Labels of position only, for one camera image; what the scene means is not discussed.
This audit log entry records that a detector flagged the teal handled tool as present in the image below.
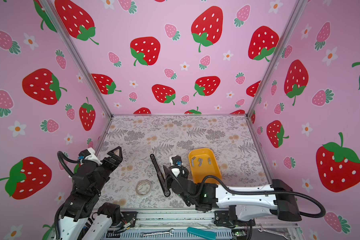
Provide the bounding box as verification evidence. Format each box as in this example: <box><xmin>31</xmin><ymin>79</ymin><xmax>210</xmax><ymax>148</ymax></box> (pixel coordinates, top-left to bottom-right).
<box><xmin>187</xmin><ymin>227</ymin><xmax>217</xmax><ymax>240</ymax></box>

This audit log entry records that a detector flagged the yellow plastic tray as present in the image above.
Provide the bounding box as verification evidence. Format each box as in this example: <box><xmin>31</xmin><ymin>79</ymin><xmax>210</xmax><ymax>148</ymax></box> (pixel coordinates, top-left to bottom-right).
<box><xmin>189</xmin><ymin>148</ymin><xmax>222</xmax><ymax>184</ymax></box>

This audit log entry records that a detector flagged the silver wrench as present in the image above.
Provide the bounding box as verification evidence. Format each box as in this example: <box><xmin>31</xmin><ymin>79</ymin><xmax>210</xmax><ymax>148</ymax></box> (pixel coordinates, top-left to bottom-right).
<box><xmin>140</xmin><ymin>229</ymin><xmax>175</xmax><ymax>238</ymax></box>
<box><xmin>258</xmin><ymin>226</ymin><xmax>291</xmax><ymax>240</ymax></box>

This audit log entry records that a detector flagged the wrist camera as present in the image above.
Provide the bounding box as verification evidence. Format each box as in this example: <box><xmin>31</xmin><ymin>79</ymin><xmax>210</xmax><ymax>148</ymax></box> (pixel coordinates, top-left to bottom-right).
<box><xmin>78</xmin><ymin>148</ymin><xmax>102</xmax><ymax>166</ymax></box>
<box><xmin>170</xmin><ymin>155</ymin><xmax>183</xmax><ymax>177</ymax></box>

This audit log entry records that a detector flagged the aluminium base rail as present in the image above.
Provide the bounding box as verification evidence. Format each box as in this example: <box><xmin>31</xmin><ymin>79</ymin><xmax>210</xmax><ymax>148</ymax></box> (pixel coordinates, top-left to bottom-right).
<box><xmin>88</xmin><ymin>209</ymin><xmax>304</xmax><ymax>240</ymax></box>

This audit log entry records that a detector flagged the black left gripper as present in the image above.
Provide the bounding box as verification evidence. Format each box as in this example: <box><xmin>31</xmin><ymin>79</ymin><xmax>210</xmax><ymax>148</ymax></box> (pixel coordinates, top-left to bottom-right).
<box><xmin>93</xmin><ymin>147</ymin><xmax>123</xmax><ymax>197</ymax></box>

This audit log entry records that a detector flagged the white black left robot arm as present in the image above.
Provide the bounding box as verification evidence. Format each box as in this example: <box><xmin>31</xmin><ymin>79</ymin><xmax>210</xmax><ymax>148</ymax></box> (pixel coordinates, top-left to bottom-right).
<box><xmin>54</xmin><ymin>146</ymin><xmax>123</xmax><ymax>240</ymax></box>

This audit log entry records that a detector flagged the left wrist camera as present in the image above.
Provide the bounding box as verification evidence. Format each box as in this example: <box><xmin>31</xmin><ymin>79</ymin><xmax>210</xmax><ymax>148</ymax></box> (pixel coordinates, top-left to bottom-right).
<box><xmin>78</xmin><ymin>148</ymin><xmax>102</xmax><ymax>166</ymax></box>

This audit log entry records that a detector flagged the aluminium corner post left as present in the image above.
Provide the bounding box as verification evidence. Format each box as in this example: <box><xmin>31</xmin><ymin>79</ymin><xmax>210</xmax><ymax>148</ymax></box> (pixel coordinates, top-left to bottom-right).
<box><xmin>41</xmin><ymin>0</ymin><xmax>113</xmax><ymax>119</ymax></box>

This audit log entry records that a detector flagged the clear tape roll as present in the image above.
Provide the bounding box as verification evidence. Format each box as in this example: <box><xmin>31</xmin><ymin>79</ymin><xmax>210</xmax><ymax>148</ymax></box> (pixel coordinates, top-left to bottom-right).
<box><xmin>135</xmin><ymin>180</ymin><xmax>152</xmax><ymax>197</ymax></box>

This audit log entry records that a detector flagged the aluminium corner post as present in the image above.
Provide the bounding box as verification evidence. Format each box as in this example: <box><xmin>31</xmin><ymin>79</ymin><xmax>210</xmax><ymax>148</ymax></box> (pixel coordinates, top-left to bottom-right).
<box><xmin>41</xmin><ymin>0</ymin><xmax>113</xmax><ymax>119</ymax></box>
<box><xmin>247</xmin><ymin>0</ymin><xmax>308</xmax><ymax>119</ymax></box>

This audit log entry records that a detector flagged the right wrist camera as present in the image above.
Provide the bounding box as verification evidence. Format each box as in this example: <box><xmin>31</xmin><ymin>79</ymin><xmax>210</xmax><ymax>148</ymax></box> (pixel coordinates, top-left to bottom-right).
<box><xmin>170</xmin><ymin>155</ymin><xmax>183</xmax><ymax>177</ymax></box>

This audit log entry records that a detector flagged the aluminium corner post right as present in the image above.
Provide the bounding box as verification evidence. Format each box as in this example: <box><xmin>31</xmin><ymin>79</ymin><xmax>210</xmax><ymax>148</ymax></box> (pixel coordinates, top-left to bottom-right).
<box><xmin>247</xmin><ymin>0</ymin><xmax>308</xmax><ymax>119</ymax></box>

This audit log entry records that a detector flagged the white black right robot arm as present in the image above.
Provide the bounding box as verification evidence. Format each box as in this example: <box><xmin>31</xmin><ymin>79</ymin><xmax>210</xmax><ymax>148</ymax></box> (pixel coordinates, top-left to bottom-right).
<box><xmin>164</xmin><ymin>166</ymin><xmax>326</xmax><ymax>222</ymax></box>

